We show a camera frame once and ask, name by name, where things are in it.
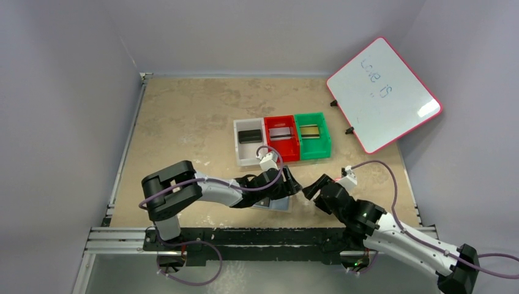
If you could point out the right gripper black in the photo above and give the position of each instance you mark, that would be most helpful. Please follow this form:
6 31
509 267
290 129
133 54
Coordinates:
324 189

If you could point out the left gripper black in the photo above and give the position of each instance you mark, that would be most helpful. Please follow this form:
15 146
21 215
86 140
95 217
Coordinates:
281 183

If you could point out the beige card holder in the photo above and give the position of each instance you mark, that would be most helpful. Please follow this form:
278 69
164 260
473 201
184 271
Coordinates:
282 205

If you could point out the green plastic bin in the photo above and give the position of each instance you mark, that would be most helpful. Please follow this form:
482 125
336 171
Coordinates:
319 148

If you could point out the silver credit card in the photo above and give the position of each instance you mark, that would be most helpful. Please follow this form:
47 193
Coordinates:
280 133

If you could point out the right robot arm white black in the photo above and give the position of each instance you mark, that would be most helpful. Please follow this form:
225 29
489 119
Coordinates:
369 225

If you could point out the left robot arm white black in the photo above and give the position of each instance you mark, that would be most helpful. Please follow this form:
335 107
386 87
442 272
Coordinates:
169 191

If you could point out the black credit card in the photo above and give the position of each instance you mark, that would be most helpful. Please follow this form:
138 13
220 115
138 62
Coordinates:
250 136

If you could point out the gold credit card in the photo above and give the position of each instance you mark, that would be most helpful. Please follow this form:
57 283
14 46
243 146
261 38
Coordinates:
309 131

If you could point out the white plastic bin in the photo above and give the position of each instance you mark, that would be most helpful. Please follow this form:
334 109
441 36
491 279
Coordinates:
246 153

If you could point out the red plastic bin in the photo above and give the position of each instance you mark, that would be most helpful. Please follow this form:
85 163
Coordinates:
290 150

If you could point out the pink framed whiteboard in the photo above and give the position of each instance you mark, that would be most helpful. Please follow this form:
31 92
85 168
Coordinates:
380 96

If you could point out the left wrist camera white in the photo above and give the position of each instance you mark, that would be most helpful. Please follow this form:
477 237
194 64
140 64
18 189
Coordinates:
268 161

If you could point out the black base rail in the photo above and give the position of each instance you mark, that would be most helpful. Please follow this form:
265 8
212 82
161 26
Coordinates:
197 245

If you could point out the aluminium table frame rail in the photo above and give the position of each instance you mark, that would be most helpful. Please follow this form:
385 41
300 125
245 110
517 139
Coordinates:
115 240

